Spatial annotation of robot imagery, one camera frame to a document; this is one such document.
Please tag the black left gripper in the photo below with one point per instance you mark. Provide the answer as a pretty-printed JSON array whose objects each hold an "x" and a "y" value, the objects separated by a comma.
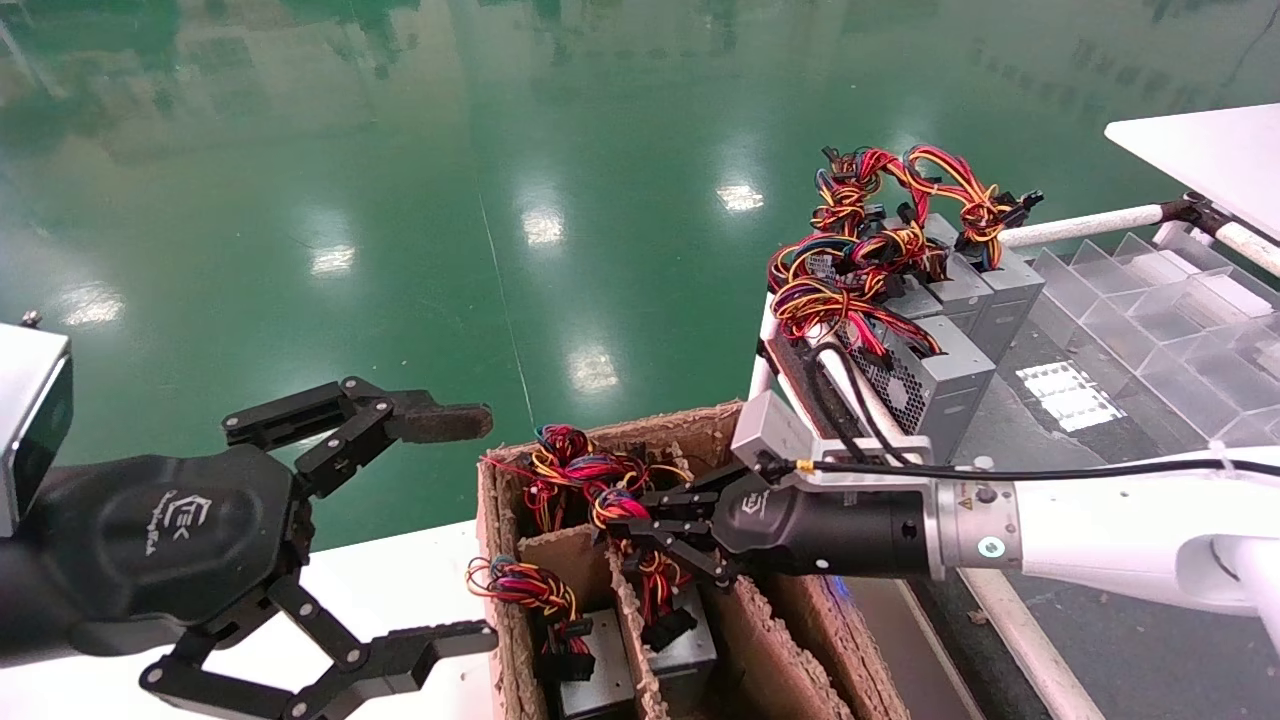
[{"x": 150, "y": 560}]

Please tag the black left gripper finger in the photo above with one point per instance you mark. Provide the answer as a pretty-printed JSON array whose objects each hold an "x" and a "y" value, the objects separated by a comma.
[{"x": 430, "y": 420}]

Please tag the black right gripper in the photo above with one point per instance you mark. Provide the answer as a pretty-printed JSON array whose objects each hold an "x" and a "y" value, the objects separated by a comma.
[{"x": 830, "y": 530}]

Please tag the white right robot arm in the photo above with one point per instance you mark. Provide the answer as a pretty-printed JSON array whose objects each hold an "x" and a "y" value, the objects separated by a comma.
[{"x": 1100, "y": 540}]

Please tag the worn cardboard box with dividers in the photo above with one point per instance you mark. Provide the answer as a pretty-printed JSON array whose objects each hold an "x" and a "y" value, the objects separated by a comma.
[{"x": 760, "y": 640}]

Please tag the grey mesh-sided power supply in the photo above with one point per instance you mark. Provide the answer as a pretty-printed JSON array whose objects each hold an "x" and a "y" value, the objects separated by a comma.
[{"x": 940, "y": 390}]

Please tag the clear acrylic divider tray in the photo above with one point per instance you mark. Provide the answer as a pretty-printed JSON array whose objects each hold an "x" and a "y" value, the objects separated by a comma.
[{"x": 1150, "y": 300}]

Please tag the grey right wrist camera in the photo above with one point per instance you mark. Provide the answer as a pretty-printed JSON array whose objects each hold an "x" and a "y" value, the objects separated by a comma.
[{"x": 770, "y": 430}]

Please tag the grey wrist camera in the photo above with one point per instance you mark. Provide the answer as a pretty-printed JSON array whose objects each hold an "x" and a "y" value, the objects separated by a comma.
[
  {"x": 770, "y": 430},
  {"x": 30, "y": 380}
]

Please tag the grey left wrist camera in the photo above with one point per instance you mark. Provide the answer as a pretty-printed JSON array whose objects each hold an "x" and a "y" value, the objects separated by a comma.
[{"x": 30, "y": 380}]

